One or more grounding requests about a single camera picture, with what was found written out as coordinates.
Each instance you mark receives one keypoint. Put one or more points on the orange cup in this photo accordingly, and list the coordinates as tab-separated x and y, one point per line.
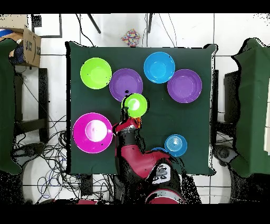
137	123

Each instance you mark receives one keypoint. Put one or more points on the small green bowl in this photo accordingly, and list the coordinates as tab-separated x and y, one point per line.
136	105

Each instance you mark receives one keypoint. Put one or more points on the purple bowl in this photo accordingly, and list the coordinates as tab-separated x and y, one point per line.
126	80
184	86

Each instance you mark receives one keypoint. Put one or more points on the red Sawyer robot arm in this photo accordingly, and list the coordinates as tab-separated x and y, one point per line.
143	165

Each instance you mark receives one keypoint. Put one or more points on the large pink bowl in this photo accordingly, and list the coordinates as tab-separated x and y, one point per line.
93	133

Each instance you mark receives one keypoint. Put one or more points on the dark green table cloth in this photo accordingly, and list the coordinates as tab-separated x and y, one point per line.
93	105

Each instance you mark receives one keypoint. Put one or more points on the small dark blue bowl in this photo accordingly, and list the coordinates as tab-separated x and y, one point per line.
160	149

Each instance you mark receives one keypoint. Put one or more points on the small light blue bowl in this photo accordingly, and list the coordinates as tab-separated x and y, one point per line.
176	146

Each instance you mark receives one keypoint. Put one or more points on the large green bowl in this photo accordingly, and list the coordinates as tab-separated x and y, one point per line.
95	74

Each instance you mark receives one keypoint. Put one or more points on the large blue bowl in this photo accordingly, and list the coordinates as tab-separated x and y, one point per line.
159	67

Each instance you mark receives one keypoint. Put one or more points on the multicoloured bundle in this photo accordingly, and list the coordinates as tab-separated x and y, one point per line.
130	37

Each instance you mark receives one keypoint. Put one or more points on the green cloth covered table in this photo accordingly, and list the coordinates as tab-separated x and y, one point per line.
253	105
6	105

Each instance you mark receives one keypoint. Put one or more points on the cardboard box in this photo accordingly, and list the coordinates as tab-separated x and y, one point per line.
29	44

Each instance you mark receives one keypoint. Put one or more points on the black bench frame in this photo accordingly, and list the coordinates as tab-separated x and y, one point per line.
43	101

